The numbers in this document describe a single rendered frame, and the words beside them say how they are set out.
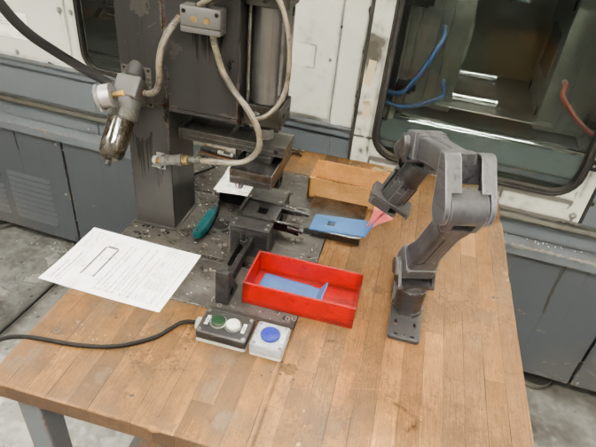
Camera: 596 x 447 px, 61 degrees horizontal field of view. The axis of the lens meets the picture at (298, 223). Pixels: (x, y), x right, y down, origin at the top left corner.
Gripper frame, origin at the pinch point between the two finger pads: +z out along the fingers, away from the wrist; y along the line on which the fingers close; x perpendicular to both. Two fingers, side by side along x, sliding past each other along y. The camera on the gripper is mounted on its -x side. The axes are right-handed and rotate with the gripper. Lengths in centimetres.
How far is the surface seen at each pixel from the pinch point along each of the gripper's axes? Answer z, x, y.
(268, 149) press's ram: -4.0, 3.6, 30.1
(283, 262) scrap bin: 13.8, 13.1, 13.1
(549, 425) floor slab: 59, -44, -116
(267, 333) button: 13.6, 35.0, 9.4
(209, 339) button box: 20.3, 38.2, 18.5
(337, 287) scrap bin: 11.9, 12.6, -0.9
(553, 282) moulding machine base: 13, -59, -78
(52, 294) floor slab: 147, -39, 85
